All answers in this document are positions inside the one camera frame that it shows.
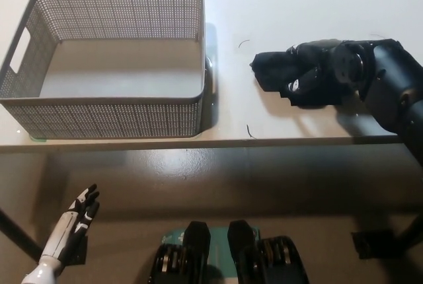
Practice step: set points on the grey perforated plastic basket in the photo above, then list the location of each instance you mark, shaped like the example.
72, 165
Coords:
99, 115

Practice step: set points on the green tape piece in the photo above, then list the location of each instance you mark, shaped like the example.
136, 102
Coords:
38, 138

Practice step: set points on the black table leg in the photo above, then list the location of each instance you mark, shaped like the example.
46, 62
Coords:
411, 231
20, 231

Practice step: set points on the black fabric pencil case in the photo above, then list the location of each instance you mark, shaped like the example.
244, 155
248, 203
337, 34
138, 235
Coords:
269, 69

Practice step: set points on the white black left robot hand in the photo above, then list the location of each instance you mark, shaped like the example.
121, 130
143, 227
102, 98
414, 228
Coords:
71, 218

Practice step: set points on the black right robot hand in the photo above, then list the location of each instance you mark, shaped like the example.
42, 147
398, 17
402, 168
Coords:
317, 54

